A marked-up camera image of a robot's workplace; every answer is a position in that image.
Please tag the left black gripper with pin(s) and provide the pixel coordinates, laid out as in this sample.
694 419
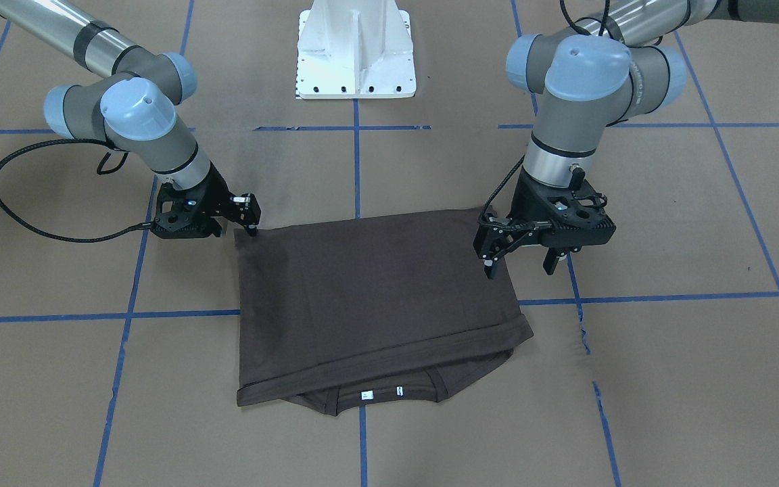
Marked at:
523 197

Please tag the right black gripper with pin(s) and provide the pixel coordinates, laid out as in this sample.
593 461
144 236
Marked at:
216 193

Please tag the brown t-shirt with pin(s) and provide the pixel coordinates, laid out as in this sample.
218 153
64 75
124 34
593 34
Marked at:
343 314

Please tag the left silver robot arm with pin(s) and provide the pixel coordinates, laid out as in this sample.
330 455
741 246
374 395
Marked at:
601 70

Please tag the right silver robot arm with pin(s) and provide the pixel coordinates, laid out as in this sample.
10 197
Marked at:
132 110

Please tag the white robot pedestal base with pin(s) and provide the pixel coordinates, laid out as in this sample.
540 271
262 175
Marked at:
355 50

